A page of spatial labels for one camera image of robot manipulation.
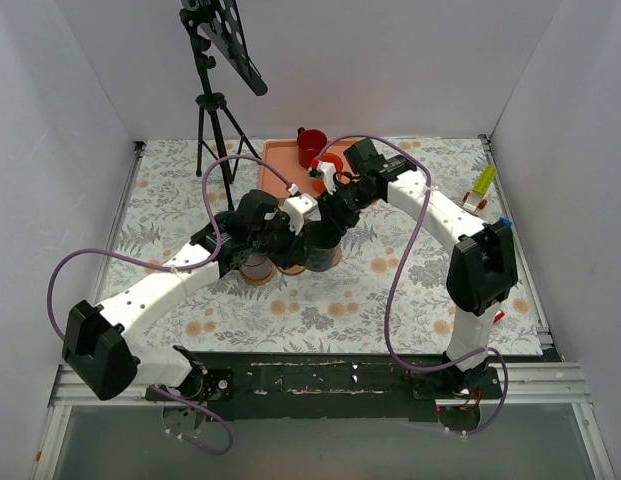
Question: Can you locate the black music stand tripod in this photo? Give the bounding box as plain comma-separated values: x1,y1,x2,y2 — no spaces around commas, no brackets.
177,0,269,211

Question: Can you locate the red mug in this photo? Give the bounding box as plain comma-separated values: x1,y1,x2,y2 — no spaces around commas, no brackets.
296,127,327,168

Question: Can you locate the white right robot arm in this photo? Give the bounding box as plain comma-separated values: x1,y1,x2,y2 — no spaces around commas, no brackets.
311,136,518,398

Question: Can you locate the pink serving tray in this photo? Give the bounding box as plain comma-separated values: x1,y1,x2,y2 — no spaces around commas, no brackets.
258,138,357,200

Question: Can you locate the woven cork coaster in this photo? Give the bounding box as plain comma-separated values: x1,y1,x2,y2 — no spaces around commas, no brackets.
239,270,276,286

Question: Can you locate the light wooden coaster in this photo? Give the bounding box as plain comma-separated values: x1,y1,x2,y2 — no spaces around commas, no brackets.
278,265,306,276
332,247,343,267

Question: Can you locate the orange mug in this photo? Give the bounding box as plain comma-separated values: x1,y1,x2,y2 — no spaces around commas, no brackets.
308,153,357,194

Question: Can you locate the floral table mat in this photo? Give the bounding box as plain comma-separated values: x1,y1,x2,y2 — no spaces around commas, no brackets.
87,137,546,356

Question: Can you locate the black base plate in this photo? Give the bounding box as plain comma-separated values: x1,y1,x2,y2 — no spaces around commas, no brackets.
79,349,561,424

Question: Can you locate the dark green mug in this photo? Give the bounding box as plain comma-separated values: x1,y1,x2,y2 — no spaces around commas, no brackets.
304,236,340,272

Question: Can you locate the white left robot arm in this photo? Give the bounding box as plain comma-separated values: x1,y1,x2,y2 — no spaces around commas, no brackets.
62,189,317,400

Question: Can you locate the toy brick car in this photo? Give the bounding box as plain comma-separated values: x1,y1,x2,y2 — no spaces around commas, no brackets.
462,166,497,214

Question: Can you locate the grey lilac mug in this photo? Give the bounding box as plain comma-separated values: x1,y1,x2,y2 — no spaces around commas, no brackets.
239,255,274,278

